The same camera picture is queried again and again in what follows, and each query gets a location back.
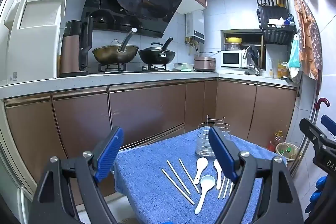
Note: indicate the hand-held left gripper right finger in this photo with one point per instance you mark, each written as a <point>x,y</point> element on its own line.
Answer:
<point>223,154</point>

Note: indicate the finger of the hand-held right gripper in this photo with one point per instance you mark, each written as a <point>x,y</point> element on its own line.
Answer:
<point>329,123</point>
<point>311,130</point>

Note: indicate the black wall dish rack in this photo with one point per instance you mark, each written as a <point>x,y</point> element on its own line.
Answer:
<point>273,16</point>

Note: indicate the white water heater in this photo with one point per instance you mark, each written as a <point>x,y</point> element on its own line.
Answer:
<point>195,24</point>

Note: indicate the white microwave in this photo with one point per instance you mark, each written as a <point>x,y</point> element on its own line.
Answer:
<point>231,58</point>

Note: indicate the white ceramic spoon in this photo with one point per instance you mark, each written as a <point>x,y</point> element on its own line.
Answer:
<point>202,163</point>
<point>217,165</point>

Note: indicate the white plastic bag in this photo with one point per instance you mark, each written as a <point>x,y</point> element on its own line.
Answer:
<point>294,73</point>

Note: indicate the white countertop appliance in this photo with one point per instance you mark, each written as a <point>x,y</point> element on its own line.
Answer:
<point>34,43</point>

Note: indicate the person's right hand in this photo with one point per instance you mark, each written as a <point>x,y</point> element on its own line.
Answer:
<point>317,192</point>

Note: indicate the brass-coloured wok with lid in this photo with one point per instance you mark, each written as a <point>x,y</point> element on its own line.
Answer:
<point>113,54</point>

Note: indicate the yellow oil bottle on counter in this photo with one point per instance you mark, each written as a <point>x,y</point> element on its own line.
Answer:
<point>281,71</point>

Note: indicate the cooking oil bottle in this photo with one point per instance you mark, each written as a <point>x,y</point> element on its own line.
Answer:
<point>275,142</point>

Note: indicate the yellow pot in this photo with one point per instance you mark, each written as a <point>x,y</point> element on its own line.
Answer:
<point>233,40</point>

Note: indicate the orange patterned apron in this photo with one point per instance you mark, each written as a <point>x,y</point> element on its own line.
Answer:
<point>307,37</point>

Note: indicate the small white bottle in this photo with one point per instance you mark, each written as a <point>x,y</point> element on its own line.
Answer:
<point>270,74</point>

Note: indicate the brown rice cooker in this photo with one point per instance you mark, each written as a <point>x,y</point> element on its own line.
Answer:
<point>204,64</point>

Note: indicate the woven basket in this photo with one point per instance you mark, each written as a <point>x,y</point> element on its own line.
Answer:
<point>287,151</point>

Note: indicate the gas stove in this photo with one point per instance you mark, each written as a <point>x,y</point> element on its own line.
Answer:
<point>131,71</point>

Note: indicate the large white rice spoon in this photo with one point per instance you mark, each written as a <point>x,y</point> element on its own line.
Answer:
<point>208,182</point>

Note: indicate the steel bowl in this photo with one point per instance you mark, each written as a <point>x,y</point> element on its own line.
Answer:
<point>232,47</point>

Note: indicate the white cloth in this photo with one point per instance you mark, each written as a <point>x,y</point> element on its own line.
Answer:
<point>274,21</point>

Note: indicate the blue towel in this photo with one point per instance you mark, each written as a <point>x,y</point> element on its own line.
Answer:
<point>147,187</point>

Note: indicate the black wok with lid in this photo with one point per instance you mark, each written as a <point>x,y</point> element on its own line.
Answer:
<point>155,56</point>

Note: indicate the wooden chopstick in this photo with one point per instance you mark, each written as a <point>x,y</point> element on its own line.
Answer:
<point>226,188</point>
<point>189,175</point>
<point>221,188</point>
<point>178,186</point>
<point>231,187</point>
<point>179,177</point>

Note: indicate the blue plastic bag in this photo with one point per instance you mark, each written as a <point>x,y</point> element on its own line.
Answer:
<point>294,52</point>

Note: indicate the brown base cabinets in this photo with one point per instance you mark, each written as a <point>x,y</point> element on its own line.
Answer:
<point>144,108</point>

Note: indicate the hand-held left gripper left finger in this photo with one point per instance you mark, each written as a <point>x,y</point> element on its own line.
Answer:
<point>109,154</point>

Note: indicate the steel basin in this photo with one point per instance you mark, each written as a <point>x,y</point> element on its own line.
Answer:
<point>182,66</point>

